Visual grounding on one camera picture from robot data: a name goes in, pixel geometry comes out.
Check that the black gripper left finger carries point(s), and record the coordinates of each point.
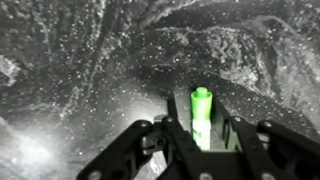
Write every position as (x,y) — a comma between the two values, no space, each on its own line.
(125,156)

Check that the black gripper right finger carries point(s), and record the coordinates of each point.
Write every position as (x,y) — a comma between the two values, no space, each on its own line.
(269,150)

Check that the green marker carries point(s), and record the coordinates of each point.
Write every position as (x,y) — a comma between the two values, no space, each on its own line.
(201,105)

